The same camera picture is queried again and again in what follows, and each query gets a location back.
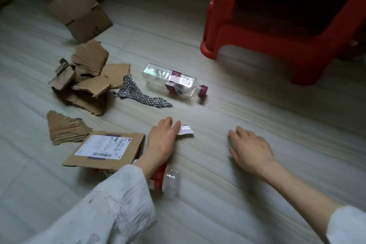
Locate person's right hand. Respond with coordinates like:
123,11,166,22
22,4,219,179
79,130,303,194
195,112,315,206
228,126,275,176

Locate person's left hand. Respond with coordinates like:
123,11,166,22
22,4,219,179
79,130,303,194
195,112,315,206
146,116,182,167

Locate brown labelled cardboard mailer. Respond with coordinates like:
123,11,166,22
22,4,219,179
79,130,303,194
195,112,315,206
62,131,146,172

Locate small white paper scrap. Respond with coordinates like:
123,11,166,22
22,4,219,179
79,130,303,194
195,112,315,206
176,124,195,136

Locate plastic bottle red label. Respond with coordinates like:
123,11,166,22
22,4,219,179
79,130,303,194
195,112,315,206
94,164,181,196

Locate black white patterned cloth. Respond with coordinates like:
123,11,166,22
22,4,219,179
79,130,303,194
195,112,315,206
116,75,173,109

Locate clear plastic box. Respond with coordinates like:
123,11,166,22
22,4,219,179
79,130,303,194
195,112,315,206
142,63,209,99

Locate torn cardboard pieces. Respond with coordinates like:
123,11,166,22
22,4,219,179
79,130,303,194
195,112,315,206
48,39,131,117

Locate person's left forearm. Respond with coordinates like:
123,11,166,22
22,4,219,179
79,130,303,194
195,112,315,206
134,152,172,181

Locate person's right forearm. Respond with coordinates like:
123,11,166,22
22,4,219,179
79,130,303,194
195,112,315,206
260,161,344,243

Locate white left sleeve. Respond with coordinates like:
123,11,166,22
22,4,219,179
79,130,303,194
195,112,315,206
26,164,158,244

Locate white sleeve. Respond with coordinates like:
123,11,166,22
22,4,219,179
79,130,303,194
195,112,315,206
326,206,366,244
26,164,158,244

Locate white right sleeve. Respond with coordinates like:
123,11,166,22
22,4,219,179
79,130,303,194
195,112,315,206
326,206,366,244

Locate red plastic stool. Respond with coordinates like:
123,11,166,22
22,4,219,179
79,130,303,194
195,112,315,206
200,0,366,87

